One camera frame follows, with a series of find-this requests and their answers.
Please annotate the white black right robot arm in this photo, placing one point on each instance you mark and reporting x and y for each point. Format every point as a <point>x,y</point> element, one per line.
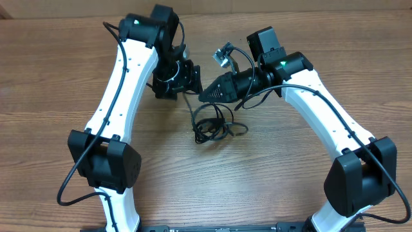
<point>363,170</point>

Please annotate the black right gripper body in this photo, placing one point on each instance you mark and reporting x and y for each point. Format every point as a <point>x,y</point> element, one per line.
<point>230,86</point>

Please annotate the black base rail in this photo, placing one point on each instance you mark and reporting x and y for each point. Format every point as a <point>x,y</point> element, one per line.
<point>225,228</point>

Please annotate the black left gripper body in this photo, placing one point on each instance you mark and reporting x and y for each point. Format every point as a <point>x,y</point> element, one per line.
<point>171,75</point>

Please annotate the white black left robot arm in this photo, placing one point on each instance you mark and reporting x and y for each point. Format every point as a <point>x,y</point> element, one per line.
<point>102,152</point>

